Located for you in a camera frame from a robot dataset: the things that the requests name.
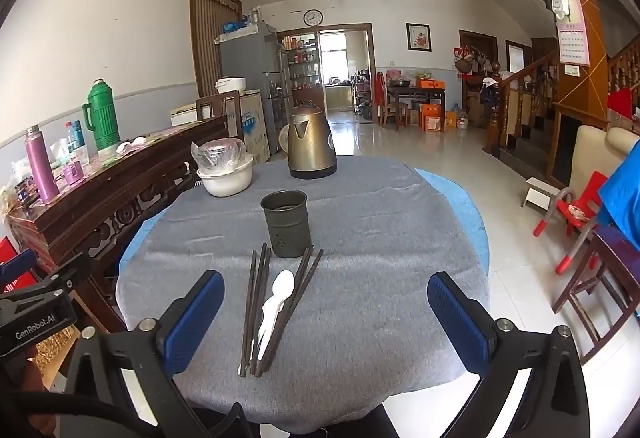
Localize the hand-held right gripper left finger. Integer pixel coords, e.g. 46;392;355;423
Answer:
60;269;261;438

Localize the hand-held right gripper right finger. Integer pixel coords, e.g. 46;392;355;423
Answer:
426;271;592;438

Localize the dark chopstick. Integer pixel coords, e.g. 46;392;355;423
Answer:
239;250;257;378
245;243;267;375
257;247;317;375
261;249;324;374
250;247;272;376
252;248;311;375

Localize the white plastic spoon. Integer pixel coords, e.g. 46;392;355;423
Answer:
237;296;287;376
256;270;295;359

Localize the dark metal utensil holder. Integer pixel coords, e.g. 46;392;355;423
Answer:
260;190;313;259

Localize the blue table cover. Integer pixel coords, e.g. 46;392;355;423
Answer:
119;168;489;271

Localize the grey tablecloth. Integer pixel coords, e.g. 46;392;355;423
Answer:
115;153;491;435

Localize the white plastic basin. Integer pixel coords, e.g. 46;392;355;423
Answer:
196;155;254;198

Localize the carved wooden sideboard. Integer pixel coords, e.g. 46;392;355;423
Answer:
7;115;231;334

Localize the white step stool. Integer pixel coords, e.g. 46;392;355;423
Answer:
521;177;561;209

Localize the red plastic child chair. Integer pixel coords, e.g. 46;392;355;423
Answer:
532;170;609;275

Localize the purple thermos bottle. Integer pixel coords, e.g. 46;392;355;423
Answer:
25;125;60;204

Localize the dark red wooden chair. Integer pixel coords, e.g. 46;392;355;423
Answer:
552;225;640;365

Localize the clear plastic bottle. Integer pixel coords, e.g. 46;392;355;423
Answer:
65;120;89;165

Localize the orange cardboard box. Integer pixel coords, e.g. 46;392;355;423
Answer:
419;103;446;134

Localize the blue plastic sheet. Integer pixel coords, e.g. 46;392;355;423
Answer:
597;153;640;240

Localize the white chest freezer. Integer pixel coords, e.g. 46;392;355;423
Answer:
170;90;271;160

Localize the wooden dining chair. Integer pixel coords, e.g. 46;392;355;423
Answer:
195;90;245;140

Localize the brass-coloured electric kettle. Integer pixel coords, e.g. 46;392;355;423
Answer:
287;100;339;180

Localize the cream sofa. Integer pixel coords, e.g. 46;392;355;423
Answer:
570;124;640;205

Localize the green thermos flask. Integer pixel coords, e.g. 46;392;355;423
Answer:
82;79;121;152

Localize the dark wooden side table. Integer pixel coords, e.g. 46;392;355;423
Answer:
385;85;446;127

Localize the wooden staircase railing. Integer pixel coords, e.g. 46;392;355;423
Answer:
482;35;640;169

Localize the white rice cooker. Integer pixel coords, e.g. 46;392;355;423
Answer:
215;76;247;95

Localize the grey refrigerator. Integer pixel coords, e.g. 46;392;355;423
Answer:
216;22;294;157

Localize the brown striped curtain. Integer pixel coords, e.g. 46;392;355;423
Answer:
189;0;244;99

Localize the framed wall picture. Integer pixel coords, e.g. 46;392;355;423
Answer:
406;22;432;52

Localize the wall calendar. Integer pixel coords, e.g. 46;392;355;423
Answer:
550;0;591;67

